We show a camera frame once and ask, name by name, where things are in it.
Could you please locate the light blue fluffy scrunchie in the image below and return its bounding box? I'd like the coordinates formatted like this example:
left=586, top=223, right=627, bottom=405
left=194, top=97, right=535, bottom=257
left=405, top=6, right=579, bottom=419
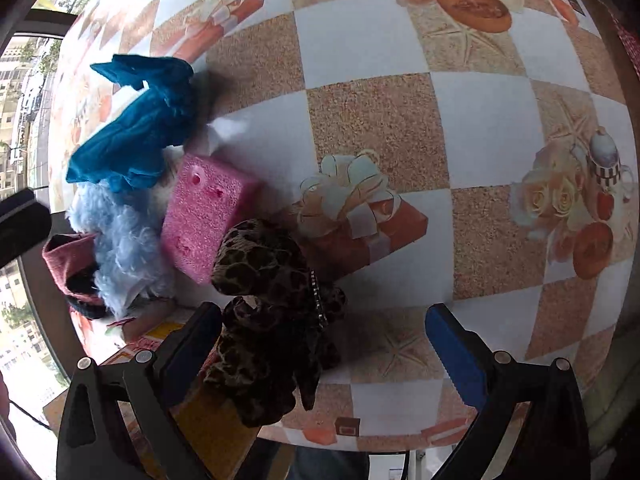
left=67, top=112, right=253, bottom=321

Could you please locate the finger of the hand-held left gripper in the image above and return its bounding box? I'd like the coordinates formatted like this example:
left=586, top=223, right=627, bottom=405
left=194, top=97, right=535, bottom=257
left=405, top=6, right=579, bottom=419
left=0, top=187, right=53, bottom=268

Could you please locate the pink sponge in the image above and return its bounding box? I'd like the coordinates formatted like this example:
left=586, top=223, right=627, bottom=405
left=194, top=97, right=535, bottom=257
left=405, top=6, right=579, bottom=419
left=160, top=154, right=261, bottom=285

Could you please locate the pink patterned carton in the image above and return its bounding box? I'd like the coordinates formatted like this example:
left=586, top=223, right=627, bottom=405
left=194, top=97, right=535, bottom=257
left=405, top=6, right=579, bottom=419
left=42, top=317, right=281, bottom=480

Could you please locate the red white checked cloth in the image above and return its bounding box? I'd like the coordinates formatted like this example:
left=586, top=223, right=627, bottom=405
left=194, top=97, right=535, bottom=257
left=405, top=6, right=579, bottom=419
left=612, top=12, right=640, bottom=76

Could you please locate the blue cloth scrunchie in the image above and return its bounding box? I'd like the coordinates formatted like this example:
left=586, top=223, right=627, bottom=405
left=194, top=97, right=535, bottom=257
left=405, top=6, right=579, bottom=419
left=66, top=54, right=198, bottom=193

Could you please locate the black cable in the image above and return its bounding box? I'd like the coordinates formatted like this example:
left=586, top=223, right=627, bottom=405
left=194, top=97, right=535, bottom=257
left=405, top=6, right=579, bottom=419
left=7, top=399, right=51, bottom=430

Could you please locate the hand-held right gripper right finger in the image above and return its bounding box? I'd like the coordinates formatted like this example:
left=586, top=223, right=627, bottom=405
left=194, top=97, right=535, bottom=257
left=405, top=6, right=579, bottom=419
left=425, top=302, right=593, bottom=480

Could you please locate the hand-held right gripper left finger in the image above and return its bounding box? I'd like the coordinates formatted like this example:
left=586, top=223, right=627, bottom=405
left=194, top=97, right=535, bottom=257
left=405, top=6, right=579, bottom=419
left=56, top=302, right=222, bottom=480

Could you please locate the pink knit sock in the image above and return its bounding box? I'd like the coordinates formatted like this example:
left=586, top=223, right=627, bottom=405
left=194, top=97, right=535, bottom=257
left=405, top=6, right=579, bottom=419
left=41, top=232, right=113, bottom=321

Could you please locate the leopard print scrunchie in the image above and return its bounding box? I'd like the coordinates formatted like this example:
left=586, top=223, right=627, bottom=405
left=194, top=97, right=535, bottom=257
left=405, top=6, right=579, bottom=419
left=202, top=217, right=348, bottom=428

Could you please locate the checkered printed tablecloth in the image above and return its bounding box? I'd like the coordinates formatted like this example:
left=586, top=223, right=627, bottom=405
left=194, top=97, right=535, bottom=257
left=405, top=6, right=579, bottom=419
left=50, top=0, right=638, bottom=453

